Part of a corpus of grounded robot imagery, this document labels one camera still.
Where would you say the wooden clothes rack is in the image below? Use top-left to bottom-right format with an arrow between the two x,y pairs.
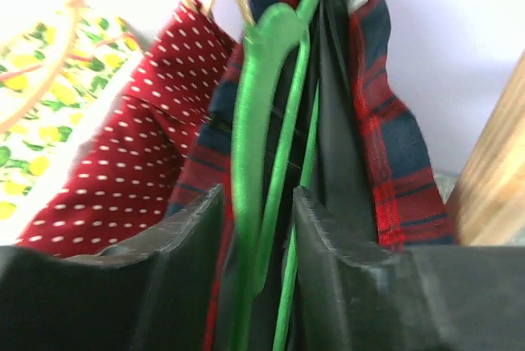
447,58 -> 524,246

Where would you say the red plaid skirt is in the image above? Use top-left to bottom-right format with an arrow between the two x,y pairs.
167,0 -> 455,350

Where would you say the lemon print garment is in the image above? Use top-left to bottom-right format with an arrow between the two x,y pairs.
1,7 -> 142,245

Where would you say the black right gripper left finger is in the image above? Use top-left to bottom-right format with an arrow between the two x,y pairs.
1,186 -> 223,350

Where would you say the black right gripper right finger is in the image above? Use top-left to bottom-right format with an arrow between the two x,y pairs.
293,187 -> 524,350

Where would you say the green velvet hanger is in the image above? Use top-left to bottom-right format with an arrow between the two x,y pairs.
229,0 -> 320,350

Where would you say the pink wire hanger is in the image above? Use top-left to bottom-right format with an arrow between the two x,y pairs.
1,32 -> 143,81

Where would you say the red polka dot garment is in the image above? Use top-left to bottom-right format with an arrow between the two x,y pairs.
17,3 -> 235,258

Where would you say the beige wooden hanger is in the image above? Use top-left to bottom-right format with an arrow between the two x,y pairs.
0,0 -> 231,134

